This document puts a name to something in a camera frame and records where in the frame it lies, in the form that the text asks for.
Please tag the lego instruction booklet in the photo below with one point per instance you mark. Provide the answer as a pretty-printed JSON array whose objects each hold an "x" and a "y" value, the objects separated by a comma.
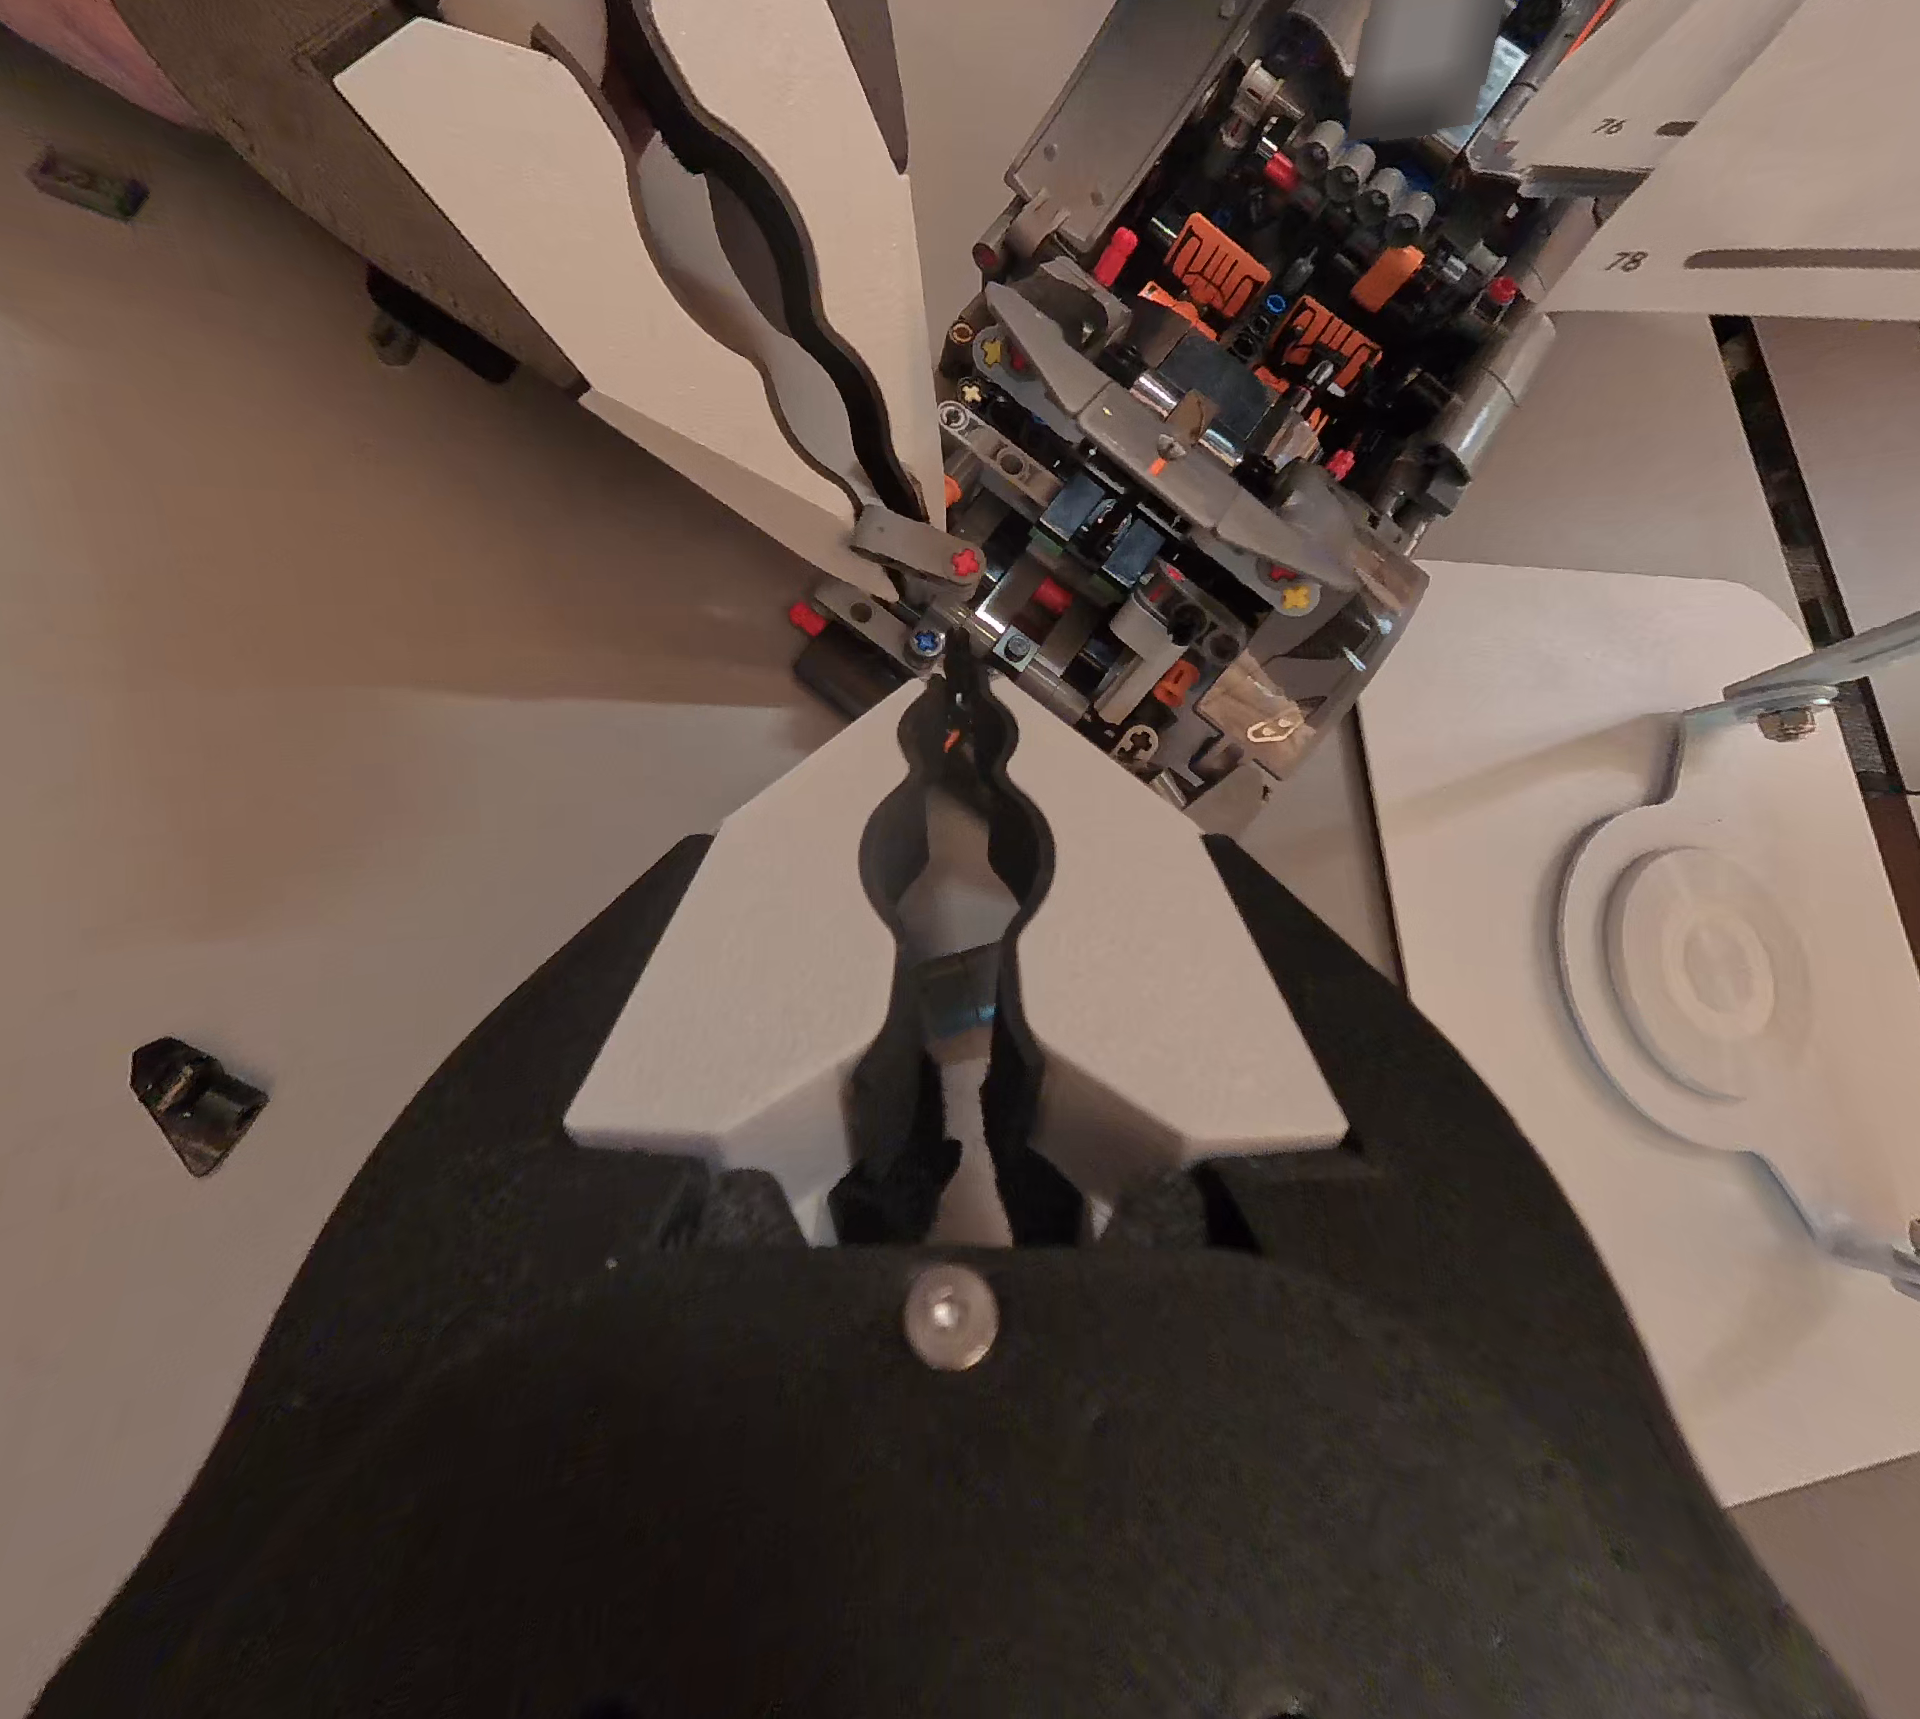
[{"x": 1771, "y": 129}]

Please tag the small grey lego block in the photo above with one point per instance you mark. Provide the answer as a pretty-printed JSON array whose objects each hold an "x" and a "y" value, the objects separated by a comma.
[{"x": 957, "y": 993}]

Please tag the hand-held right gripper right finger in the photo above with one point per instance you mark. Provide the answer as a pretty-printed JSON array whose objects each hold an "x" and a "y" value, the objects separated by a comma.
[{"x": 1179, "y": 1001}]

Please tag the grey black lego car model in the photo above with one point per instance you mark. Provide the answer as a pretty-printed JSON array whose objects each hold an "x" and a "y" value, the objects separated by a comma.
[{"x": 1140, "y": 69}]

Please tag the black lego wedge piece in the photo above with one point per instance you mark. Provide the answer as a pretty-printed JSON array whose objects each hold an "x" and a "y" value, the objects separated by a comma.
[{"x": 194, "y": 1105}]

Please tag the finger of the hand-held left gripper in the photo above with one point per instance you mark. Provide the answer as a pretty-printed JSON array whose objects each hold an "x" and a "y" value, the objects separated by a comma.
[
  {"x": 510, "y": 189},
  {"x": 780, "y": 55}
]

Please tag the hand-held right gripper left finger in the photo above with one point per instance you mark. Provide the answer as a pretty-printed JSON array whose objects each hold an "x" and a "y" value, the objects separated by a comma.
[{"x": 735, "y": 1001}]

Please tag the dark lego beam piece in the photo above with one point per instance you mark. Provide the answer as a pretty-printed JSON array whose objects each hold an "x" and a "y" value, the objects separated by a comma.
[{"x": 91, "y": 183}]

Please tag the grey lego connector red pin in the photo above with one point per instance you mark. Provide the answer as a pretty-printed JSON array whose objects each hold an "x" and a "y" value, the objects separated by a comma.
[{"x": 909, "y": 543}]

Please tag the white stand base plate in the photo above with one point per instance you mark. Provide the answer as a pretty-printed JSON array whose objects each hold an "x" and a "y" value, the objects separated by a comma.
[{"x": 1500, "y": 851}]

